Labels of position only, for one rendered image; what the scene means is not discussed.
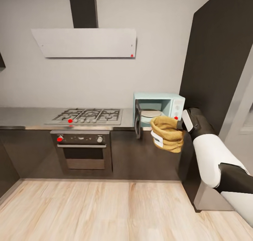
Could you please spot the oven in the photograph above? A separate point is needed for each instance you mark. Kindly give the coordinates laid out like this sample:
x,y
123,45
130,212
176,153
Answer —
x,y
83,152

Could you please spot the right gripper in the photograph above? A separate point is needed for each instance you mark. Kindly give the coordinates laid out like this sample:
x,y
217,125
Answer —
x,y
181,125

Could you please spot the burner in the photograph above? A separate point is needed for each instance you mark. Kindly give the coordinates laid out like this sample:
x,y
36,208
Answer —
x,y
88,116

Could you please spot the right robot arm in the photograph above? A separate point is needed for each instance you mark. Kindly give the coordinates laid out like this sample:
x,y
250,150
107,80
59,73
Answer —
x,y
219,168

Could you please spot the microwave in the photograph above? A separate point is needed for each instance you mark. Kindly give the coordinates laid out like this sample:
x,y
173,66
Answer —
x,y
147,105

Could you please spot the range hood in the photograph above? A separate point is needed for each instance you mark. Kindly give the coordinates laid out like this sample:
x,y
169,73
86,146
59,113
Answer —
x,y
86,39

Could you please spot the popcorn bag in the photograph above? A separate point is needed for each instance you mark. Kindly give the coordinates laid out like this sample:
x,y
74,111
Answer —
x,y
165,134

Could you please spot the fridge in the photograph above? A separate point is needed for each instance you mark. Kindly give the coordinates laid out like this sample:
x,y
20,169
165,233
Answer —
x,y
218,78

